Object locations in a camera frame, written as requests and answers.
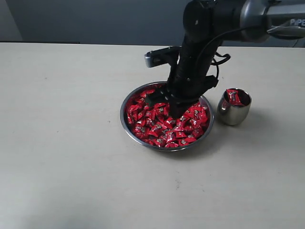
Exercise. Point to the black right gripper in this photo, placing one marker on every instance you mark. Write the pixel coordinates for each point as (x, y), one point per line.
(186, 81)

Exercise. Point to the round metal bowl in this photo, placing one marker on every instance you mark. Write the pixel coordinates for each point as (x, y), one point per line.
(124, 119)

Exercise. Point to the red candies inside cup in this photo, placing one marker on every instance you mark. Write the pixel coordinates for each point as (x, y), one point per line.
(237, 97)

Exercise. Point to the stainless steel cup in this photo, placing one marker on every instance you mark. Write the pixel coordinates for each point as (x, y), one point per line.
(229, 114)

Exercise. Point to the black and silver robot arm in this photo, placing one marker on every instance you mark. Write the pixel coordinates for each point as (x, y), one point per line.
(207, 24)

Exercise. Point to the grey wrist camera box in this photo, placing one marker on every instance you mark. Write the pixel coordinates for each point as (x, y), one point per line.
(162, 56)

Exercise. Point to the pile of red wrapped candies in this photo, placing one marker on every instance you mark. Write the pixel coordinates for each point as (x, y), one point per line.
(164, 128)

